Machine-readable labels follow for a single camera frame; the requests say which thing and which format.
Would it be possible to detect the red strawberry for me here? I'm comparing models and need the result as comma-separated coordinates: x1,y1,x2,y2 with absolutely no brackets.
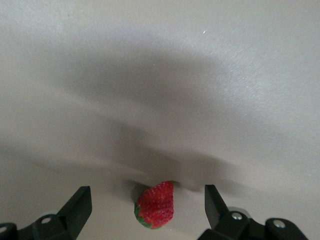
134,180,175,230

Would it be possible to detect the large table cover cloth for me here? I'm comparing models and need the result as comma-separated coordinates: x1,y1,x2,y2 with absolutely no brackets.
0,0,320,240

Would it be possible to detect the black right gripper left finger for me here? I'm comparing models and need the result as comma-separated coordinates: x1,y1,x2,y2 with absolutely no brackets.
0,186,93,240

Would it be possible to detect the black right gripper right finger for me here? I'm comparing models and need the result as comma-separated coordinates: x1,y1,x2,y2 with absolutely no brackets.
197,184,310,240

